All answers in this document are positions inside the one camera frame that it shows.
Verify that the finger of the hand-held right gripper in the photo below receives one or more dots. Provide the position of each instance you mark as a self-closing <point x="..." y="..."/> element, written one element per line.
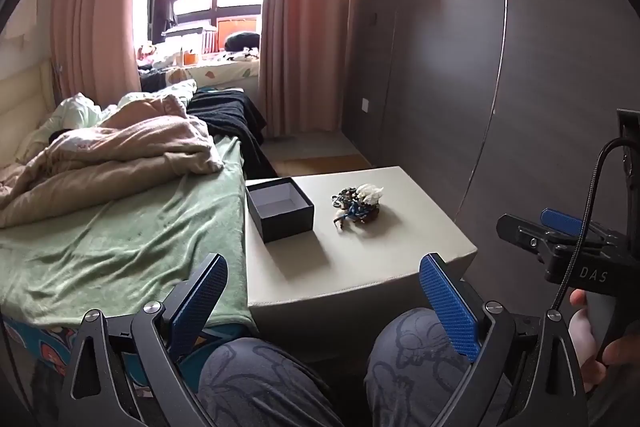
<point x="520" y="234"/>
<point x="562" y="219"/>

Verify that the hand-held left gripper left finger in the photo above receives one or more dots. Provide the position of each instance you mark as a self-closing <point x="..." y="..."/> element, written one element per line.
<point x="200" y="302"/>

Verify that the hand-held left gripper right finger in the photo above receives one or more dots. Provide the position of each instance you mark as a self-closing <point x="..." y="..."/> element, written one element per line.
<point x="450" y="307"/>

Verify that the black jewelry box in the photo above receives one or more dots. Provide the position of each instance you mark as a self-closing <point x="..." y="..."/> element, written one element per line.
<point x="280" y="212"/>

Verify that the pile of beaded jewelry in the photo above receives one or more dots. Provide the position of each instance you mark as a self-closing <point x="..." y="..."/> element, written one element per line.
<point x="357" y="204"/>

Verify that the person's right hand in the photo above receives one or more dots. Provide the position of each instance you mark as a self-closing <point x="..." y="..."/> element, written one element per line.
<point x="582" y="337"/>

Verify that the person's right leg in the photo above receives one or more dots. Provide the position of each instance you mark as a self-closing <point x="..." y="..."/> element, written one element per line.
<point x="415" y="357"/>

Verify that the person's leg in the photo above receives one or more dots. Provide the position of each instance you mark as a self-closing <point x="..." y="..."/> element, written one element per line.
<point x="415" y="357"/>
<point x="260" y="387"/>

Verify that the green bed sheet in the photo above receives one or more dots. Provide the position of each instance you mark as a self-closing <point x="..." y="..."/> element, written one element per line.
<point x="125" y="237"/>

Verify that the person's left leg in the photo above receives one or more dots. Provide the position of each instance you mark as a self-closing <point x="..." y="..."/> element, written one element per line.
<point x="260" y="387"/>

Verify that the beige pink blanket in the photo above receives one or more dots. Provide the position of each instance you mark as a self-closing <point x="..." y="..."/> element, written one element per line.
<point x="100" y="157"/>

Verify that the flattened cardboard sheet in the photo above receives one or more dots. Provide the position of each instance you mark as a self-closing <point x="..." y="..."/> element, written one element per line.
<point x="325" y="167"/>

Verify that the black knitted cloth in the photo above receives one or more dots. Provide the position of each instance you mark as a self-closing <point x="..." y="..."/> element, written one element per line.
<point x="225" y="117"/>

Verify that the mint green quilt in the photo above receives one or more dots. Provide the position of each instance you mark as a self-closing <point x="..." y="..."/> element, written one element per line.
<point x="75" y="112"/>

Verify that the printed windowsill cushion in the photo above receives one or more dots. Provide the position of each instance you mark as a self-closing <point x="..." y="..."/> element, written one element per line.
<point x="225" y="72"/>

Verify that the beige padded headboard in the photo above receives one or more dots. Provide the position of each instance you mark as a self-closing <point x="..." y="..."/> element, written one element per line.
<point x="25" y="107"/>

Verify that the black bag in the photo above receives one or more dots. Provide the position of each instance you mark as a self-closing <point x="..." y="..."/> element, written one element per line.
<point x="242" y="41"/>

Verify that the pink curtain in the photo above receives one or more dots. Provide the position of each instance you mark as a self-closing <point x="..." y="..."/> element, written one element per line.
<point x="95" y="7"/>
<point x="305" y="22"/>

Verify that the white wall socket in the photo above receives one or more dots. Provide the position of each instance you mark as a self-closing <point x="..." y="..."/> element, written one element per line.
<point x="366" y="104"/>

